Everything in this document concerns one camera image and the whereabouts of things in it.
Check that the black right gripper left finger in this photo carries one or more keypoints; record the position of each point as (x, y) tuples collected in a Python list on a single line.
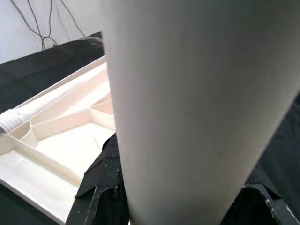
[(103, 187)]

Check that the black tablecloth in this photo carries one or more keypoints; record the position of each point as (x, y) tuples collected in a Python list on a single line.
[(35, 75)]

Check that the clear tape strip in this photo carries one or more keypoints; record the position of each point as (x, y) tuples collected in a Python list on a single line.
[(96, 41)]

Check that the white plastic table top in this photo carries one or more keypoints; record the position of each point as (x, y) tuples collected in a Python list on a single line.
[(58, 152)]

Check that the white plastic table leg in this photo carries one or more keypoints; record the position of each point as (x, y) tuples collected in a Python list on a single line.
[(187, 105), (14, 119)]

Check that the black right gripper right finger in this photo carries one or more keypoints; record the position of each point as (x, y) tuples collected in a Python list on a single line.
[(264, 204)]

